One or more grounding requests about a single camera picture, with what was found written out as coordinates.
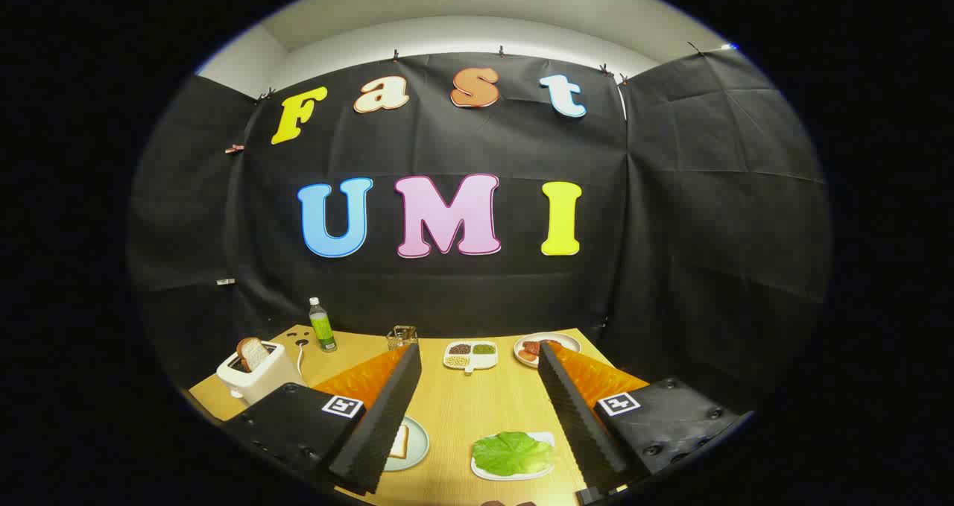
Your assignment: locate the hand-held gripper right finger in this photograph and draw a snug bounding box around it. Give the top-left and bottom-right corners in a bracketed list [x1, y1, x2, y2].
[537, 341, 746, 505]

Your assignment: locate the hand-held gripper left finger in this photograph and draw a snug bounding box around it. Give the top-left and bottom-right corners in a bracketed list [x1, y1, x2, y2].
[224, 342, 423, 496]

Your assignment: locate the green lettuce leaf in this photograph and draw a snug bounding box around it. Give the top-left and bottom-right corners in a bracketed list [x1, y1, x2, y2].
[472, 431, 556, 477]

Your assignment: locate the plain toast bread slice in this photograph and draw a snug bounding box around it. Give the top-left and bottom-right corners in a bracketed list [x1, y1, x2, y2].
[236, 337, 273, 373]

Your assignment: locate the white square plate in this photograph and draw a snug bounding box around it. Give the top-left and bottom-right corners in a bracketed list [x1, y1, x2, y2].
[470, 431, 556, 482]

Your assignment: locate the pale green round plate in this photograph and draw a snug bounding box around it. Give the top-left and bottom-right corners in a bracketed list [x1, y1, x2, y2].
[384, 415, 431, 472]

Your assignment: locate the white round plate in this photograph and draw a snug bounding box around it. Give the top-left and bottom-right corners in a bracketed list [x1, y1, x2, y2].
[513, 332, 582, 369]

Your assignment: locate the green label plastic bottle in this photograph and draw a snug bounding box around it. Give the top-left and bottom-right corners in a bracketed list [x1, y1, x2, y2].
[309, 297, 338, 353]

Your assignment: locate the white divided dish of beans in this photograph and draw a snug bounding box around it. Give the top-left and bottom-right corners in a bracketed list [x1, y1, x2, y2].
[443, 341, 499, 374]

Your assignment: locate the white toaster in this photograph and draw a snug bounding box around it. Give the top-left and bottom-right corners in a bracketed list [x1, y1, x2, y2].
[216, 340, 306, 406]

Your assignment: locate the black backdrop cloth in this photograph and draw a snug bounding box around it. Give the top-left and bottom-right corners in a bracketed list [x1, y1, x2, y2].
[127, 48, 832, 417]

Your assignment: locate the row of black clips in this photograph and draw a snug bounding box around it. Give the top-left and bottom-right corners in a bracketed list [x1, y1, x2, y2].
[257, 40, 705, 104]

